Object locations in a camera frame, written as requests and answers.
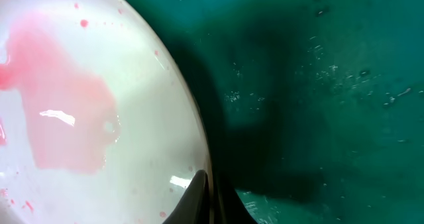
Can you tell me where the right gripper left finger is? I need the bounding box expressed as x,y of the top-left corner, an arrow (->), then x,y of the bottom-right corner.
163,170 -> 209,224

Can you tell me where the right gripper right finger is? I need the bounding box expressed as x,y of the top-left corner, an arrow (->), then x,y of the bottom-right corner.
213,176 -> 257,224

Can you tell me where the white plate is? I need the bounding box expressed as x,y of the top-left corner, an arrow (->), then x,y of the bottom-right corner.
1,0 -> 210,224

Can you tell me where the blue plastic tray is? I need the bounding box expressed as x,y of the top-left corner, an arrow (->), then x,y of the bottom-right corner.
126,0 -> 423,223

